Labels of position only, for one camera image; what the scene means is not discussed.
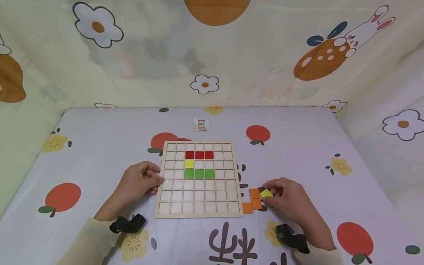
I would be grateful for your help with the person's right hand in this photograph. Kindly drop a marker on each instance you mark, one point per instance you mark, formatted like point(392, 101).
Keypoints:
point(294, 202)

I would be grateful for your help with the person's left hand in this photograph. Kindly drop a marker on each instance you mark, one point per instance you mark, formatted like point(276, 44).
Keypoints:
point(132, 187)

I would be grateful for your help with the person's right thumb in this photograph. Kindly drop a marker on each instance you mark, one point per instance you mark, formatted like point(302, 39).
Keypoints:
point(270, 201)

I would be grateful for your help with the person's left fingers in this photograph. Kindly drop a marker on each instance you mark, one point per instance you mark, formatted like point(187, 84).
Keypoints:
point(153, 179)

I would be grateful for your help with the person's right index finger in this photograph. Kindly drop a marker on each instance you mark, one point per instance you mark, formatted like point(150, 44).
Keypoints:
point(275, 183)

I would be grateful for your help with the yellow square tile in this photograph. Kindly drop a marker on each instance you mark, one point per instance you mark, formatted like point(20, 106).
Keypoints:
point(189, 163)
point(266, 193)

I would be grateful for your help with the person's left forearm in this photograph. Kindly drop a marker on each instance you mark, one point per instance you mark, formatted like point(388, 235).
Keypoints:
point(89, 241)

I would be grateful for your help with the orange square tile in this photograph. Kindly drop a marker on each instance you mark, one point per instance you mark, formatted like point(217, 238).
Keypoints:
point(254, 193)
point(256, 203)
point(247, 208)

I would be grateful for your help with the green square tile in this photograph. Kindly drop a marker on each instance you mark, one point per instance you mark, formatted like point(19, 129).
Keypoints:
point(189, 173)
point(199, 173)
point(209, 173)

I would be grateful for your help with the red square tile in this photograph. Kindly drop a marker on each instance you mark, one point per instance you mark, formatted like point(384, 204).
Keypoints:
point(189, 155)
point(199, 155)
point(209, 155)

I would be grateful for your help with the black wrist band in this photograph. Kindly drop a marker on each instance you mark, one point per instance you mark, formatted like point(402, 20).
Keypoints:
point(127, 223)
point(293, 239)

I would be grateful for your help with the wooden grid board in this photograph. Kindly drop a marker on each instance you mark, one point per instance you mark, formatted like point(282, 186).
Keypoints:
point(198, 195)

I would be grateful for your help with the small pattern card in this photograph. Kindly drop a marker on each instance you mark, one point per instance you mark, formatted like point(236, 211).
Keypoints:
point(201, 124)

